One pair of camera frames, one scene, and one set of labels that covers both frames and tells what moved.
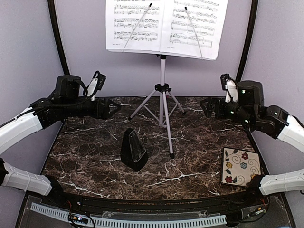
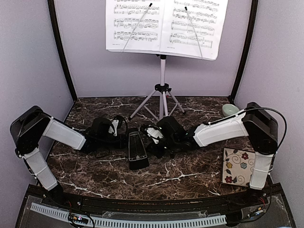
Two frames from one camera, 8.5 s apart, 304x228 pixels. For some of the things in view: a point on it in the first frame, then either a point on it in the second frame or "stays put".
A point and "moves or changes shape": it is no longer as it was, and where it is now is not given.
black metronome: (133, 153) moves or changes shape
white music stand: (155, 104) stays put
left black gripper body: (71, 108) to (103, 143)
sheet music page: (134, 25) stays put
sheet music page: (193, 28) stays put
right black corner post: (254, 7) stays put
